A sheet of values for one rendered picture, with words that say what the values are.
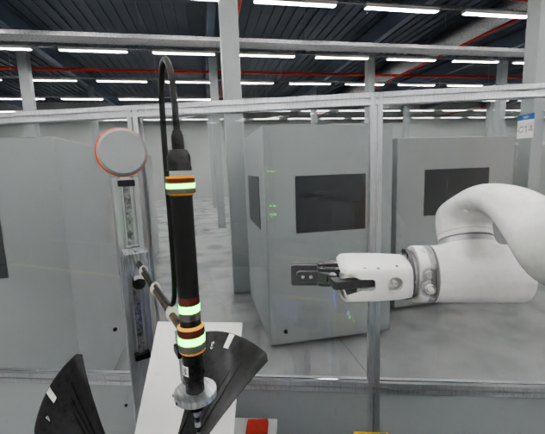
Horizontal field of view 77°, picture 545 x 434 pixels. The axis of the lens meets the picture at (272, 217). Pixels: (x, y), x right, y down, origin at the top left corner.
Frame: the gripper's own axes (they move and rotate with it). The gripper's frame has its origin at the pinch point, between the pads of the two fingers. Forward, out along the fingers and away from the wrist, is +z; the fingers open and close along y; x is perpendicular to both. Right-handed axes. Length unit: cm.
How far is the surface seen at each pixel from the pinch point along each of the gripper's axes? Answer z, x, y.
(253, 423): 20, -77, 61
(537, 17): -371, 235, 569
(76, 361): 49, -23, 12
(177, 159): 18.1, 18.0, -1.9
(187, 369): 19.0, -15.3, -2.1
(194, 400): 17.8, -19.8, -3.2
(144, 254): 50, -9, 48
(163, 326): 43, -30, 42
